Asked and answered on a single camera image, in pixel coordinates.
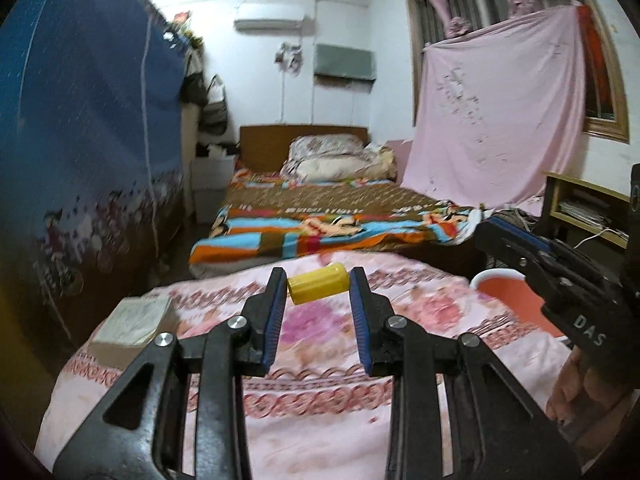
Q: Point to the colourful cartoon brown blanket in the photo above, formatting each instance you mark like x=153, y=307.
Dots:
x=325, y=210

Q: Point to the small wall hanging items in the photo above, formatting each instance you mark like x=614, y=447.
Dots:
x=289, y=57

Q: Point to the grey green covered wall unit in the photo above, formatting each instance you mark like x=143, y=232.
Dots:
x=345, y=62

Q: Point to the blue dotted wardrobe cover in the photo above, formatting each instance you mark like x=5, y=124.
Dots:
x=85, y=135

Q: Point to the white basin orange inside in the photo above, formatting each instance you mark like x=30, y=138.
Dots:
x=505, y=290

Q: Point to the grey hanging tote bag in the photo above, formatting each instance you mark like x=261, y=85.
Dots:
x=214, y=110

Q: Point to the red cloth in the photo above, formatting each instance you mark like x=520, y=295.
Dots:
x=595, y=60

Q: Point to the dark cloth pile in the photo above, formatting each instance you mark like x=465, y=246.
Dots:
x=215, y=150

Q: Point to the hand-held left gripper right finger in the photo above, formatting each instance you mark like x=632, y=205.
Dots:
x=361, y=325

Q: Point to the wooden window frame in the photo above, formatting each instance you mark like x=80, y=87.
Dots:
x=612, y=110

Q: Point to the thick old book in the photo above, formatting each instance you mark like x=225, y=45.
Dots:
x=132, y=325

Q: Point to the beige folded blanket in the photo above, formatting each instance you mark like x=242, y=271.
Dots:
x=384, y=162

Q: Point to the stack of papers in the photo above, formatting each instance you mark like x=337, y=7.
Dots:
x=582, y=211

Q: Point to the pink floral quilt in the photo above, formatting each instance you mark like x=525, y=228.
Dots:
x=310, y=390

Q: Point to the pink panel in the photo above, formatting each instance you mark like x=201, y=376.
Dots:
x=402, y=160

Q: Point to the wooden bed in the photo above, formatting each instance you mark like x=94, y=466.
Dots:
x=265, y=147

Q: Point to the cream tall cabinet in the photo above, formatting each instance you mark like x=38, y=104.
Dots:
x=189, y=160

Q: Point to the pink hanging sheet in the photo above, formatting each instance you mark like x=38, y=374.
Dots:
x=500, y=110

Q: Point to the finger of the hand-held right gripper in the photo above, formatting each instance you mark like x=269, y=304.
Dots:
x=522, y=234
x=500, y=247

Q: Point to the white nightstand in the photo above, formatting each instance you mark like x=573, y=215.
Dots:
x=215, y=185

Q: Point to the floral pillow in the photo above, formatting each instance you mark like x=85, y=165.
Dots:
x=325, y=146

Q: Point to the person's right hand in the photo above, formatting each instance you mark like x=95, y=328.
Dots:
x=570, y=390

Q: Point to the wooden desk shelf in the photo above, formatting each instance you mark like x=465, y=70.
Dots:
x=552, y=195

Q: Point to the cream pillow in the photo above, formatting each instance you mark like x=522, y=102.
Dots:
x=325, y=169

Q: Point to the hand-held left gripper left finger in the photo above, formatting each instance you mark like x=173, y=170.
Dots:
x=272, y=325

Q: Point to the black hanging bag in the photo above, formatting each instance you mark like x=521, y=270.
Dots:
x=194, y=80

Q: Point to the yellow plastic bottle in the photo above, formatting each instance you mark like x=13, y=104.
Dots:
x=317, y=284

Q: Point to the brown patterned suitcase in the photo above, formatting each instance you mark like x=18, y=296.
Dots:
x=520, y=220

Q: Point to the white air conditioner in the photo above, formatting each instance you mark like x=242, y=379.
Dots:
x=270, y=25

